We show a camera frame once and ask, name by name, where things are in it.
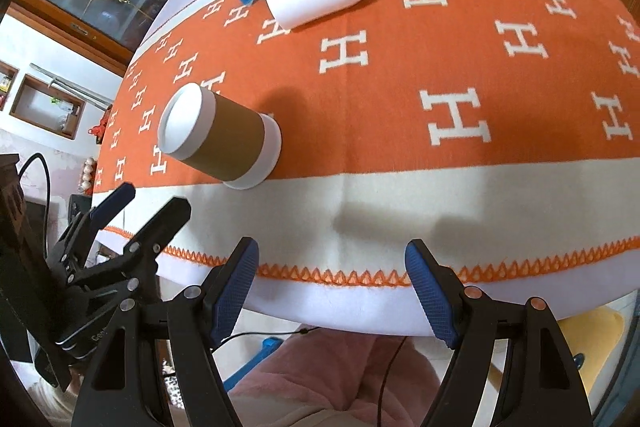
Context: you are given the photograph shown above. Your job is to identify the dark basket red decoration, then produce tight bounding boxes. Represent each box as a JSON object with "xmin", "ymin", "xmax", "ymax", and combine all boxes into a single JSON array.
[{"xmin": 88, "ymin": 105, "xmax": 113, "ymax": 145}]

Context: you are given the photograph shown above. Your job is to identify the pink trousers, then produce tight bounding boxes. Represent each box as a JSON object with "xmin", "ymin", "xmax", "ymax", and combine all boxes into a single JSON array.
[{"xmin": 229, "ymin": 329, "xmax": 440, "ymax": 426}]

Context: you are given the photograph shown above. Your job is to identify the red box with eggs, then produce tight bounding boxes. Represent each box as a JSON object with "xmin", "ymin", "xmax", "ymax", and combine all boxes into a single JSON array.
[{"xmin": 78, "ymin": 157, "xmax": 96, "ymax": 195}]

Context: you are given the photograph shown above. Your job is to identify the brown paper cup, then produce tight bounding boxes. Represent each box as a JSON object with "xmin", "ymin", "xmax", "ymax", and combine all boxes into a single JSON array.
[{"xmin": 157, "ymin": 83, "xmax": 282, "ymax": 191}]

